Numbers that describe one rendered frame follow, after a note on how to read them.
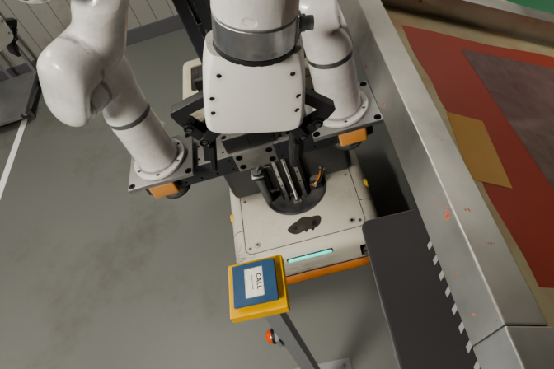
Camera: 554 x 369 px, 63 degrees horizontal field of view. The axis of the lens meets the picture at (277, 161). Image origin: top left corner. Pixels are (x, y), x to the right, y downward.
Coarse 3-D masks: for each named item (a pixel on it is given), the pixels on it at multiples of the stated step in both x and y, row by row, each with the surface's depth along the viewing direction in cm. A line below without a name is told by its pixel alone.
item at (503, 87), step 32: (416, 32) 65; (448, 64) 61; (480, 64) 64; (512, 64) 67; (544, 64) 70; (448, 96) 55; (480, 96) 57; (512, 96) 60; (544, 96) 62; (512, 128) 54; (544, 128) 56
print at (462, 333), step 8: (424, 240) 99; (432, 248) 97; (432, 256) 96; (440, 272) 93; (440, 280) 92; (448, 288) 91; (448, 296) 90; (448, 304) 89; (456, 312) 87; (456, 320) 87; (464, 328) 85; (464, 336) 84; (464, 344) 84; (472, 352) 82; (472, 360) 82; (472, 368) 81; (480, 368) 80
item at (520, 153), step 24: (504, 144) 51; (528, 144) 53; (552, 144) 54; (504, 168) 48; (528, 168) 49; (552, 168) 51; (504, 192) 45; (528, 192) 46; (552, 192) 48; (504, 216) 43; (528, 216) 44; (552, 216) 45; (528, 240) 42; (552, 240) 42; (528, 264) 39; (552, 264) 40
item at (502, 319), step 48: (384, 0) 68; (432, 0) 69; (480, 0) 71; (384, 48) 51; (384, 96) 49; (432, 144) 41; (432, 192) 39; (432, 240) 38; (480, 240) 35; (480, 288) 32; (528, 288) 33; (480, 336) 32; (528, 336) 30
